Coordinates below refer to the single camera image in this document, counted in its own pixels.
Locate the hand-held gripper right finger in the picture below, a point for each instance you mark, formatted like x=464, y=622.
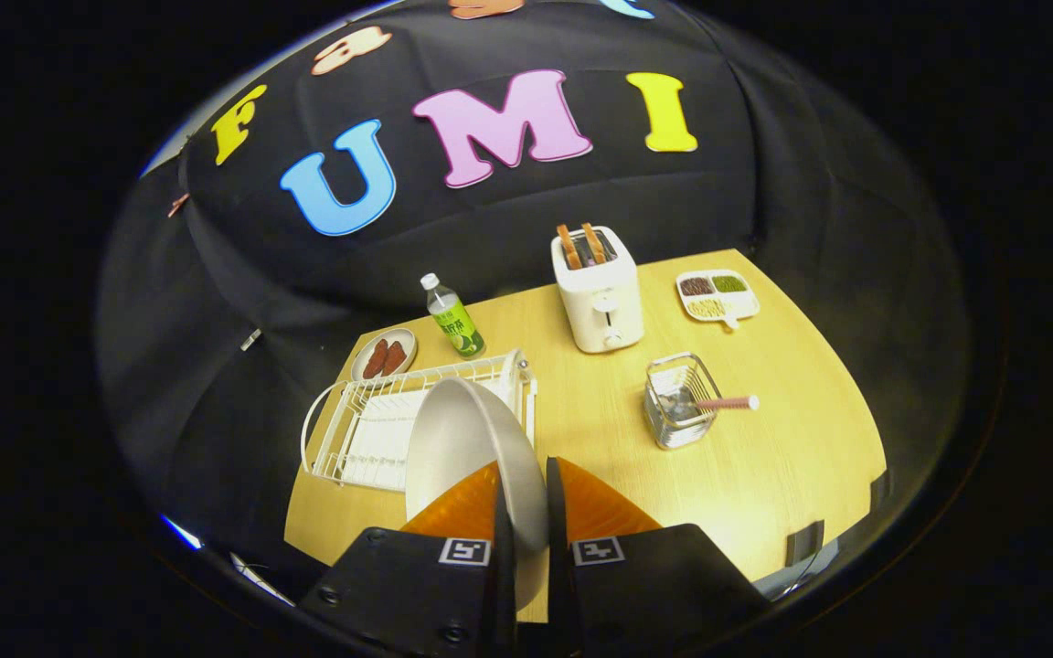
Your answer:
x=654, y=594

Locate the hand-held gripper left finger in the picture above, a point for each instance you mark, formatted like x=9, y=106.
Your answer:
x=417, y=594

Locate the small oval sausage dish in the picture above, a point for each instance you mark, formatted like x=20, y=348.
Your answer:
x=406, y=336

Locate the black table edge tape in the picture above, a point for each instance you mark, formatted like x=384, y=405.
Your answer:
x=805, y=541
x=880, y=489

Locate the brown sausage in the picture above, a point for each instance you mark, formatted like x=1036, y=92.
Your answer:
x=395, y=357
x=375, y=359

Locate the green label drink bottle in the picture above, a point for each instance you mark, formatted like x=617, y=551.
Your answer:
x=456, y=324

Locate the yellow beans pile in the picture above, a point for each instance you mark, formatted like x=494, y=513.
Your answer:
x=707, y=308

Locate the white toaster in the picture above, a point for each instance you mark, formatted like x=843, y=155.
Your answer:
x=600, y=302

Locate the white cloth clip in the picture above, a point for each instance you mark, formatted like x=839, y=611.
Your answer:
x=250, y=340

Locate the white divided tray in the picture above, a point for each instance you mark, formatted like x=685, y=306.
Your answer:
x=717, y=296

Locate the brown beans pile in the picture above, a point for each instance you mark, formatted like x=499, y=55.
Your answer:
x=696, y=286

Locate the green beans pile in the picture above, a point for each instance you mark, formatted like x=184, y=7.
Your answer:
x=730, y=283

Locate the toasted bread slice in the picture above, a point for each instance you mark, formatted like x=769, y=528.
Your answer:
x=594, y=242
x=569, y=247

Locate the black backdrop cloth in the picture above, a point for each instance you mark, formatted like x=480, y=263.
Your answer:
x=490, y=228

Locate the brown cloth clip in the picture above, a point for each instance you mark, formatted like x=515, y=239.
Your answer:
x=177, y=204

